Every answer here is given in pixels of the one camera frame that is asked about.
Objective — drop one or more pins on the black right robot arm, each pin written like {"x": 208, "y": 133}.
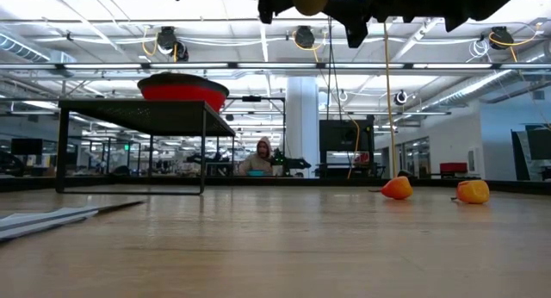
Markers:
{"x": 482, "y": 1}

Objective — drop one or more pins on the black wall display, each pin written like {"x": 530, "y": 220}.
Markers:
{"x": 540, "y": 145}

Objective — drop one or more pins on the black aluminium table frame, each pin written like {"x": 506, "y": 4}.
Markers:
{"x": 129, "y": 182}

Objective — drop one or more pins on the white structural column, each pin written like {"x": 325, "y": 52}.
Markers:
{"x": 301, "y": 117}

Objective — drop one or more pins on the black perforated metal shelf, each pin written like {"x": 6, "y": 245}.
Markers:
{"x": 142, "y": 117}

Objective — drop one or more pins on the red collapsible colander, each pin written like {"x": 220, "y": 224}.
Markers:
{"x": 181, "y": 93}

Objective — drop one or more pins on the brown kiwi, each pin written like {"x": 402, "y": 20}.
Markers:
{"x": 309, "y": 1}

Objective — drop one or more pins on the long ceiling light bar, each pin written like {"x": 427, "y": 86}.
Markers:
{"x": 193, "y": 66}

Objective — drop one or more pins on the black background robot arm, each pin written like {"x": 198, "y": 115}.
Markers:
{"x": 292, "y": 163}

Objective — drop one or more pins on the small orange pepper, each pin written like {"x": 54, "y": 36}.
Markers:
{"x": 473, "y": 192}
{"x": 398, "y": 189}

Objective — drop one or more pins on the person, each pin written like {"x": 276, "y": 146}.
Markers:
{"x": 258, "y": 162}

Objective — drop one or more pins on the teal tub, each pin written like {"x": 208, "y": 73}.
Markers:
{"x": 256, "y": 173}

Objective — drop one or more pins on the silver ventilation duct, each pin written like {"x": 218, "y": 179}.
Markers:
{"x": 26, "y": 50}

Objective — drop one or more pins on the black monitor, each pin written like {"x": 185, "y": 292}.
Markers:
{"x": 344, "y": 136}

